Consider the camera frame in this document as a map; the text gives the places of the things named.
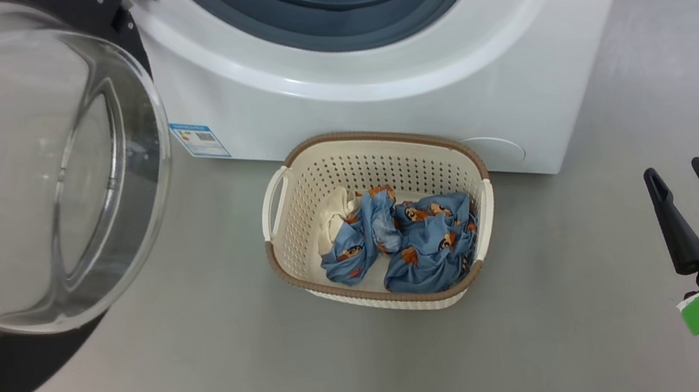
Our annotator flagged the blue and cream printed garment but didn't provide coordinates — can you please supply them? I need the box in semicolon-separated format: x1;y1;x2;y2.
309;178;410;291

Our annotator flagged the white washing machine body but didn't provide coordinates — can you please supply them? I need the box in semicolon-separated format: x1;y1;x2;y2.
129;0;691;239

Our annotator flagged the round white filter cover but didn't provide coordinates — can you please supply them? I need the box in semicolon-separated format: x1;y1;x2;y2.
459;129;528;174

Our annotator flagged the blue energy label sticker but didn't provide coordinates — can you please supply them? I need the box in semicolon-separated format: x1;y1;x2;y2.
169;114;231;167

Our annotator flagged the cream perforated laundry basket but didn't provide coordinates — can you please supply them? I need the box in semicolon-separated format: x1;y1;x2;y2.
247;108;512;337

